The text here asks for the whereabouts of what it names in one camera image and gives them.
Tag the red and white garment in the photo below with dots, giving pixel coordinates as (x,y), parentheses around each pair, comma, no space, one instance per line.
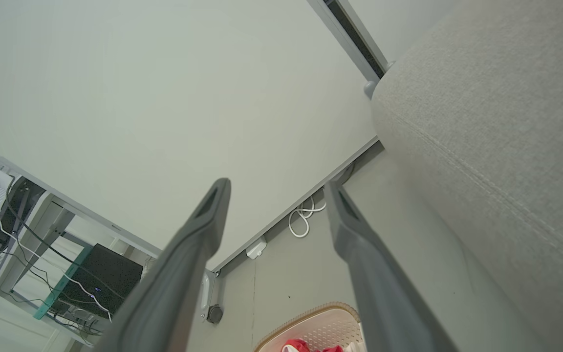
(301,346)

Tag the black caster wheel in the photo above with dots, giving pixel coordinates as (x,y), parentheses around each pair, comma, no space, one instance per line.
(215,314)

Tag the grey aluminium rail frame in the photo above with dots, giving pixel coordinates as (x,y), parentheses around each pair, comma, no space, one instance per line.
(359,54)

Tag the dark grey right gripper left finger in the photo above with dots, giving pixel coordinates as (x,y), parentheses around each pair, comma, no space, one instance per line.
(174,283)

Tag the grey metal foot bracket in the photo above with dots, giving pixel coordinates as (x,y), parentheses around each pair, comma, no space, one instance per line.
(206,288)

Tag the white power adapter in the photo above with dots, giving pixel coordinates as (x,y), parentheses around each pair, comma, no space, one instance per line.
(256,248)

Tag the grey fabric sofa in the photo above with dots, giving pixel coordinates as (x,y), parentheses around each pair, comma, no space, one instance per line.
(506,146)

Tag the cream perforated laundry basket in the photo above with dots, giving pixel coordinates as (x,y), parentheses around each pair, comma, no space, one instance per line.
(320,327)

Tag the black computer case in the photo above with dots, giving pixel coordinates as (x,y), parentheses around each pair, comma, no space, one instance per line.
(100,274)

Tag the teal frame bar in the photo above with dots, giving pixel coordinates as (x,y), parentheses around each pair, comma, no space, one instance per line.
(61,284)

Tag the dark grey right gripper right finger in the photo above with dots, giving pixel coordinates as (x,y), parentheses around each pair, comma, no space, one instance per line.
(379,293)

